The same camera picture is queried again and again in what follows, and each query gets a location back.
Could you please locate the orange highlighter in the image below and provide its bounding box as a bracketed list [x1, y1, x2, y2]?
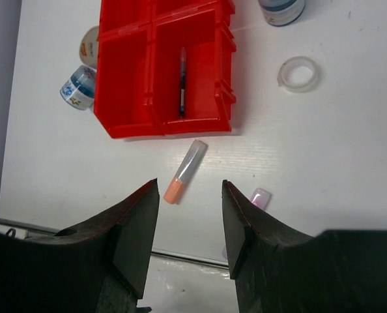
[164, 140, 208, 204]

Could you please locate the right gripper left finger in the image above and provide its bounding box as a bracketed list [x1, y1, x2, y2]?
[0, 180, 158, 312]

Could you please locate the blue pen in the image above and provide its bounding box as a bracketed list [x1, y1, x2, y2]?
[179, 47, 186, 118]

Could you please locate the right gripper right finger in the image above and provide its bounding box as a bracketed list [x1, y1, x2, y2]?
[222, 181, 387, 312]

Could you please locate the clear tape roll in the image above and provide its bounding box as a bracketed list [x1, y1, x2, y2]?
[277, 56, 321, 93]

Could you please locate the blue white tape roll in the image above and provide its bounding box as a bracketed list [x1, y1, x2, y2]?
[60, 65, 96, 110]

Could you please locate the purple highlighter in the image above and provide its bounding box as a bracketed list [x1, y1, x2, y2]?
[221, 187, 273, 258]

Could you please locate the red four-compartment tray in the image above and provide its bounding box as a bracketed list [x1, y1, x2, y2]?
[94, 1, 237, 139]

